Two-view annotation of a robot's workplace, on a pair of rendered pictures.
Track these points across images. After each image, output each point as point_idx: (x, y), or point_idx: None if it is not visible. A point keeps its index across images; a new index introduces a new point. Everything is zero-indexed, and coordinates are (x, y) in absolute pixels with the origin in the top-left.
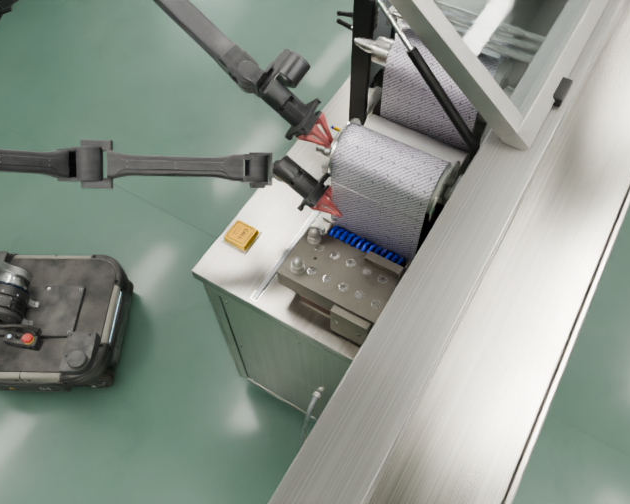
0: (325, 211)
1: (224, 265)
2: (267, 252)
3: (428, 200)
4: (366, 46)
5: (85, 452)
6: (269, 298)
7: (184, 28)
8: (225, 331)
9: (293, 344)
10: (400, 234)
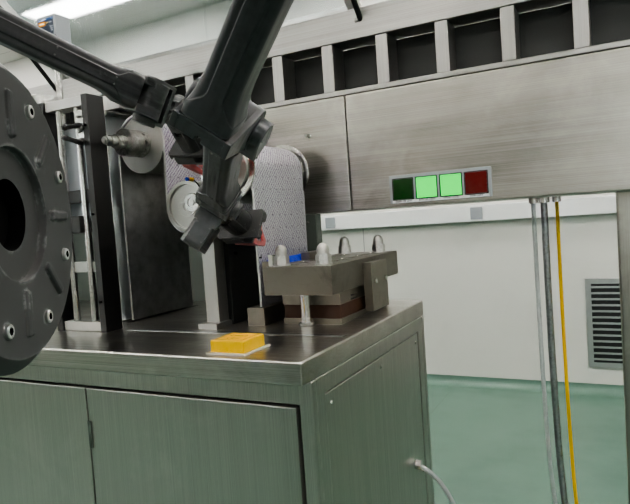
0: (259, 241)
1: (289, 350)
2: (267, 339)
3: (299, 161)
4: (120, 137)
5: None
6: (340, 332)
7: (64, 48)
8: None
9: (377, 386)
10: (297, 223)
